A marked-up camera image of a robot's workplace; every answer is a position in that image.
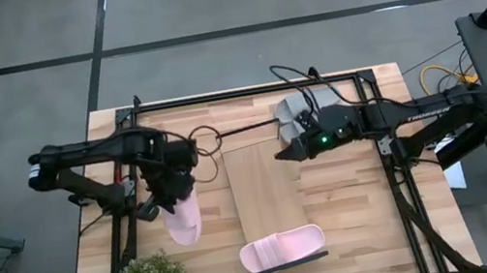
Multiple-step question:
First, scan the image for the yellow cable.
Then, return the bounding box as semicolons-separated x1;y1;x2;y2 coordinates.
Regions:
417;58;481;100

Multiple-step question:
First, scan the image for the black aluminium table frame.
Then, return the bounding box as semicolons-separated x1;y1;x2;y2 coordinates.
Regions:
39;45;485;273

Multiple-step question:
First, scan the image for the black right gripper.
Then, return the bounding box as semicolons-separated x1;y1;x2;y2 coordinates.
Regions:
268;102;370;167

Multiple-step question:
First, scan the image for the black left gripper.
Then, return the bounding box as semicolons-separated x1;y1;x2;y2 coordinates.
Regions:
131;163;201;225

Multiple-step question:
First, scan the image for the white paper sheet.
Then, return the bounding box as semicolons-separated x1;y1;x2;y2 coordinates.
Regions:
441;163;469;193

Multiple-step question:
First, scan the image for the pink rubber slide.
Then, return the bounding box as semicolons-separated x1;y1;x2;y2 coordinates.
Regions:
158;186;206;251
235;221;331;273

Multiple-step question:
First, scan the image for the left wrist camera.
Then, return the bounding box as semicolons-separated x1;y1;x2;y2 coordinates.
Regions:
163;136;201;172

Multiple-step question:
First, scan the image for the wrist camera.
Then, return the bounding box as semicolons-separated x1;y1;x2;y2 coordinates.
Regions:
163;136;201;172
292;107;321;135

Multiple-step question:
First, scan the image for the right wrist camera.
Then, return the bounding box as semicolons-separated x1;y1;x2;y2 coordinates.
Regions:
292;107;321;135

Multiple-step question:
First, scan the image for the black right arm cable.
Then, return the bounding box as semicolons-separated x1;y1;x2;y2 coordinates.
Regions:
268;47;396;120

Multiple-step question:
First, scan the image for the light wooden board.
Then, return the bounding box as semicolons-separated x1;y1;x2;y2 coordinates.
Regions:
214;113;333;273

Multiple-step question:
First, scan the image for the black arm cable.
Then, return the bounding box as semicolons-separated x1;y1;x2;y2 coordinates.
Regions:
185;121;230;186
268;47;396;120

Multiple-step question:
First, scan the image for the grey rubber slide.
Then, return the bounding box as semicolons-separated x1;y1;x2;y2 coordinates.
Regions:
271;84;344;125
278;117;309;146

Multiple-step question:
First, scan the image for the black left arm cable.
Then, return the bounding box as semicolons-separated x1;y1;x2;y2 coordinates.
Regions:
185;121;230;186

